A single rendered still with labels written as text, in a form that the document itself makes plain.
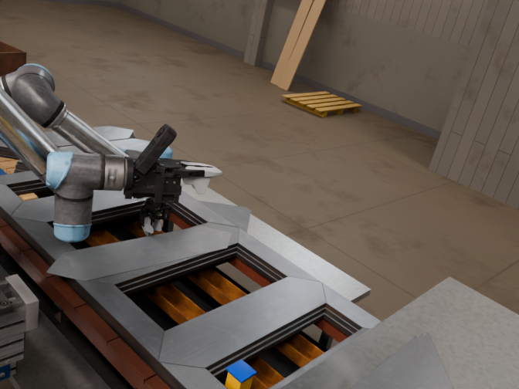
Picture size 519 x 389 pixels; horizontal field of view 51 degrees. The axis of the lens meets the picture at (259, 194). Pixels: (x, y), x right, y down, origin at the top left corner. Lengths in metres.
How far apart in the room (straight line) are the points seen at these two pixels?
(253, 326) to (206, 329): 0.15
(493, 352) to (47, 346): 1.32
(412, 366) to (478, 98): 5.08
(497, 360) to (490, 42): 4.93
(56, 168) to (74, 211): 0.10
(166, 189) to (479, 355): 0.97
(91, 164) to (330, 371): 0.73
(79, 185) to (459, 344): 1.09
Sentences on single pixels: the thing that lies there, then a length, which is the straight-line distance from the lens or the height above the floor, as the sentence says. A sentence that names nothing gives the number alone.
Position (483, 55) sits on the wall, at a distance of 6.32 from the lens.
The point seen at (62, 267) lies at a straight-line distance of 1.89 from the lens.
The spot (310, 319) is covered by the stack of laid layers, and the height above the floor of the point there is 0.83.
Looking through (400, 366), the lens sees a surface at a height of 1.07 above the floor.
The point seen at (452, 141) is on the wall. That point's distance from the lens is 6.48.
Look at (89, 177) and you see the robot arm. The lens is 1.14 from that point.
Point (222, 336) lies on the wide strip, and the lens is 1.67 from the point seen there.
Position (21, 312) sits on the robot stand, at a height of 0.97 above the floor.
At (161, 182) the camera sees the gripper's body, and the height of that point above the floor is 1.44.
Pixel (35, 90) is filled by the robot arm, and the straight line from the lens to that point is 1.70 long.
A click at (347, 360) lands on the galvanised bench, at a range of 1.42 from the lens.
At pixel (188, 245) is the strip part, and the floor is 0.87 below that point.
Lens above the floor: 1.92
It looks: 24 degrees down
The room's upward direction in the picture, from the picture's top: 13 degrees clockwise
